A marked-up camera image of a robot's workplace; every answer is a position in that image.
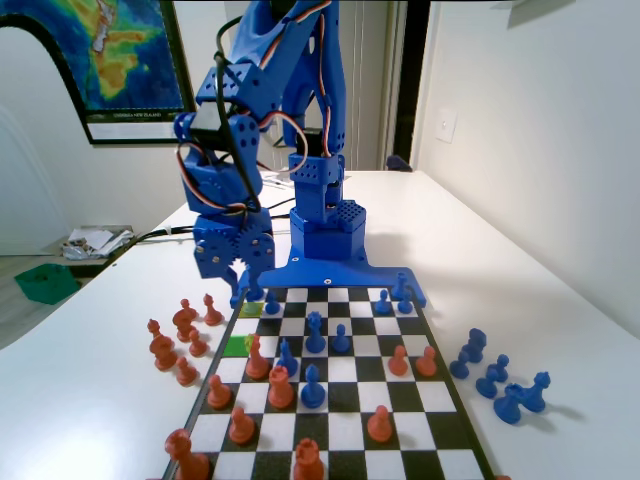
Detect white light switch plate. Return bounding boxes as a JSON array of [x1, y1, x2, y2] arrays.
[[433, 107, 459, 145]]

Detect orange rook chess piece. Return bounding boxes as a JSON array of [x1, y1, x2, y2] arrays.
[[266, 365, 296, 410], [292, 438, 326, 480]]

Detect framed map poster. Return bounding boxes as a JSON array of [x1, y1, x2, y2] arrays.
[[0, 0, 197, 147]]

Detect striped servo wire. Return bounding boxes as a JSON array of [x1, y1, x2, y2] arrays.
[[299, 29, 335, 157]]

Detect pile of papers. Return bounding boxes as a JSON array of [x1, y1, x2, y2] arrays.
[[60, 225, 136, 262]]

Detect orange pawn chess piece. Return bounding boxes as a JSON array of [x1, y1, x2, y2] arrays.
[[387, 344, 411, 378], [366, 404, 394, 444], [414, 345, 439, 379], [228, 406, 256, 446], [174, 355, 200, 387], [205, 373, 234, 411], [187, 328, 209, 359]]

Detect blue bishop chess piece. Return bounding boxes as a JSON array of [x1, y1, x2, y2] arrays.
[[276, 338, 300, 380], [298, 363, 327, 409]]

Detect blue arm base plate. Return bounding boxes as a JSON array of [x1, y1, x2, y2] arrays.
[[230, 244, 429, 309]]

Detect black and white chessboard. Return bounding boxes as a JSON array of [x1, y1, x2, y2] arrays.
[[162, 285, 496, 480]]

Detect green plastic box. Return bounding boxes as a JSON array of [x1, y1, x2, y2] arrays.
[[13, 263, 82, 306]]

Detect orange knight chess piece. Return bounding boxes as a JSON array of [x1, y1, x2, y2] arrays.
[[151, 335, 177, 372]]

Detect black cable on table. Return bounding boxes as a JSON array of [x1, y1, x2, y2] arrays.
[[133, 225, 197, 244]]

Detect white papers with pens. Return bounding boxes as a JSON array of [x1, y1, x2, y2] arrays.
[[259, 171, 296, 190]]

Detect blue queen chess piece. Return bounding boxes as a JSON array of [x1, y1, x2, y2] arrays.
[[303, 311, 327, 354]]

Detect blue crowned chess piece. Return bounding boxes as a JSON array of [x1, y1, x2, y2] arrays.
[[522, 370, 553, 414]]

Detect dark blue rounded object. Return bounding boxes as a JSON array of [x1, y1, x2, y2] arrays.
[[385, 153, 415, 174]]

